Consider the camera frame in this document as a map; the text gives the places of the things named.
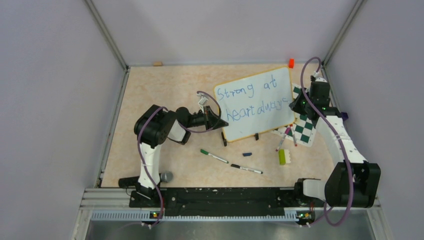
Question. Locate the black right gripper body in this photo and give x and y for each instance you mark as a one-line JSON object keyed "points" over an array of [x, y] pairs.
{"points": [[298, 106]]}

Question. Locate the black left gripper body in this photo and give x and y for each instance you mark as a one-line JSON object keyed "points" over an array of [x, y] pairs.
{"points": [[208, 117]]}

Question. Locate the yellow framed whiteboard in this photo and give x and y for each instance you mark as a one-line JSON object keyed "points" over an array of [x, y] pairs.
{"points": [[256, 104]]}

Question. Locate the blue marker cap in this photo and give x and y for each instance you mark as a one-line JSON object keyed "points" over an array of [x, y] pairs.
{"points": [[247, 154]]}

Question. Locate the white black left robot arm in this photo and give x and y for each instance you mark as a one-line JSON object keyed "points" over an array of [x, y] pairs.
{"points": [[156, 126]]}

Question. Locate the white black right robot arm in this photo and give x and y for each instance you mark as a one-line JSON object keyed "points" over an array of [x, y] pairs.
{"points": [[353, 180]]}

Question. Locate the black whiteboard foot clip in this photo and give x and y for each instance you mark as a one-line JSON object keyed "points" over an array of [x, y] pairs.
{"points": [[224, 140]]}

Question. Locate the green capped marker pen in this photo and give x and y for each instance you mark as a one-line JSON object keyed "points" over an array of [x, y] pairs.
{"points": [[214, 156]]}

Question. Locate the purple small object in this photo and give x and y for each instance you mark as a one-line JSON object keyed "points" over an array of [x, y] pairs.
{"points": [[344, 116]]}

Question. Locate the orange red small block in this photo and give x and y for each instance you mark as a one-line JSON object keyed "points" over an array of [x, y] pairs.
{"points": [[291, 63]]}

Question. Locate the green white chess mat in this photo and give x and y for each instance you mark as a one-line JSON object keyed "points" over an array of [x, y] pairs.
{"points": [[304, 131]]}

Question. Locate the black capped marker pen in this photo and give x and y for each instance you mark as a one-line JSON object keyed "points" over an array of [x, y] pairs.
{"points": [[247, 169]]}

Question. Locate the purple capped marker pen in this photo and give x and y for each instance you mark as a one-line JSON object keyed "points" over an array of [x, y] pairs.
{"points": [[287, 130]]}

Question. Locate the red capped marker pen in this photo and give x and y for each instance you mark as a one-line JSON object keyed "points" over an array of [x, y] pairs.
{"points": [[293, 135]]}

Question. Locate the green white toy brick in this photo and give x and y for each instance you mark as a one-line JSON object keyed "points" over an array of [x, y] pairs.
{"points": [[284, 157]]}

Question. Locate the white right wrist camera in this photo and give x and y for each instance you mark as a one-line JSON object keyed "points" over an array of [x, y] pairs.
{"points": [[315, 77]]}

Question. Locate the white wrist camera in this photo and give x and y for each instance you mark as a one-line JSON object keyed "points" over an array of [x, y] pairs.
{"points": [[202, 99], [315, 77]]}

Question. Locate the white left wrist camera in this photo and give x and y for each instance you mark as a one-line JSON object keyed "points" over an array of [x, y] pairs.
{"points": [[202, 99]]}

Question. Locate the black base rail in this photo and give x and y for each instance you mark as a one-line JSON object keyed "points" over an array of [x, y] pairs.
{"points": [[224, 202]]}

